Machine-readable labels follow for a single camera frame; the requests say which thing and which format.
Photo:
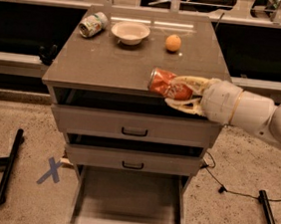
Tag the white bowl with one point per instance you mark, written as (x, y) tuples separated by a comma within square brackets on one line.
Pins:
[(130, 33)]

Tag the grey drawer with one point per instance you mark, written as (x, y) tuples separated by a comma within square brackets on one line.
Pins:
[(115, 196), (189, 131), (157, 157)]

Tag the middle grey drawer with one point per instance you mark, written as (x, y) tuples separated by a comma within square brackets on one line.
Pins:
[(157, 157)]

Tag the black clamp on rail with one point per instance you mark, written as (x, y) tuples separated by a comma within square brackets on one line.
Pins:
[(47, 55)]

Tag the red coke can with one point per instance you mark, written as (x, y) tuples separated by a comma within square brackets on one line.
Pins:
[(160, 82)]

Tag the black top drawer handle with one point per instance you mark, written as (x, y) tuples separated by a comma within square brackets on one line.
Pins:
[(134, 131)]

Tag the orange fruit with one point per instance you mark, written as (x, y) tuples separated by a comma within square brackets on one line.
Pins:
[(173, 43)]

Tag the black drawer handle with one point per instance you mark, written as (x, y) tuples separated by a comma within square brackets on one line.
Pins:
[(138, 166), (134, 131)]

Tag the green white can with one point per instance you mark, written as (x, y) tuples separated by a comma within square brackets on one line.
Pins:
[(94, 24)]

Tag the black middle drawer handle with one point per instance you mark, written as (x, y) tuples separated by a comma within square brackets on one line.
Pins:
[(138, 166)]

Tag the black stand leg left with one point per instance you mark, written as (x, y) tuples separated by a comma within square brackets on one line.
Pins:
[(7, 164)]

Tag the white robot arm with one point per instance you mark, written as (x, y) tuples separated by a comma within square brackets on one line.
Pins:
[(258, 116)]

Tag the top grey drawer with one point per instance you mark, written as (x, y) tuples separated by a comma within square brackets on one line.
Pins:
[(189, 131)]

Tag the blue tape cross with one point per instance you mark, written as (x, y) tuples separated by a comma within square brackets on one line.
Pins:
[(51, 172)]

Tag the bottom grey drawer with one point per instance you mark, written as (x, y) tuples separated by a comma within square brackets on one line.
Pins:
[(115, 196)]

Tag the grey drawer cabinet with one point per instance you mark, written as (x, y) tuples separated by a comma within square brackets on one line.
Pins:
[(104, 73)]

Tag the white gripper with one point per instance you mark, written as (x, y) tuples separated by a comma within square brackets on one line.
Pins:
[(220, 99)]

